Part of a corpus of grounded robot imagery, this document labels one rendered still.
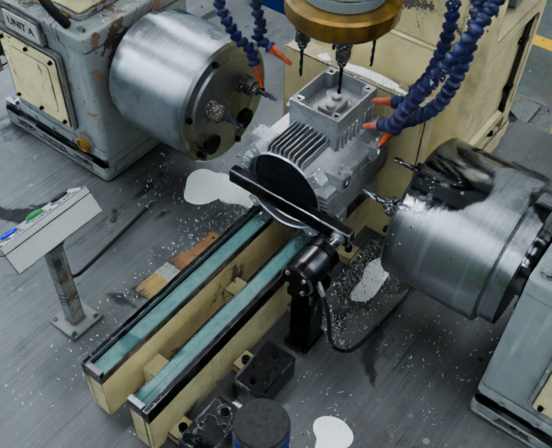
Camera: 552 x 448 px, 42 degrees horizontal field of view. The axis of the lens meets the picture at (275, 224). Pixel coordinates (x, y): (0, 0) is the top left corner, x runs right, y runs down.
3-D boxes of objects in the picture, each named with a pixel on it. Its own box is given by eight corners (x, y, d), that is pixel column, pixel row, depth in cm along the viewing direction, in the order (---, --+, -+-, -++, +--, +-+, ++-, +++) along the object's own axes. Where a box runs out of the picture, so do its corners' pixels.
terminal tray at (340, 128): (325, 97, 132) (328, 65, 127) (373, 120, 128) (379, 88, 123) (286, 130, 126) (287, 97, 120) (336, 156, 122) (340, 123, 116)
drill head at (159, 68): (154, 64, 164) (141, -38, 146) (280, 129, 150) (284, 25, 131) (71, 118, 151) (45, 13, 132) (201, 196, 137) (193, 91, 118)
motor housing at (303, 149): (302, 148, 145) (308, 72, 131) (382, 190, 138) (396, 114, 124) (240, 204, 134) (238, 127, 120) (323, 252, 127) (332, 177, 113)
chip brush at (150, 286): (208, 230, 146) (208, 228, 145) (227, 243, 144) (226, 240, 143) (133, 291, 135) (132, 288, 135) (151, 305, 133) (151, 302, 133)
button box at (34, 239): (84, 212, 121) (67, 187, 119) (104, 210, 115) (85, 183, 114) (3, 276, 112) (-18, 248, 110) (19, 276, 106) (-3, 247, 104)
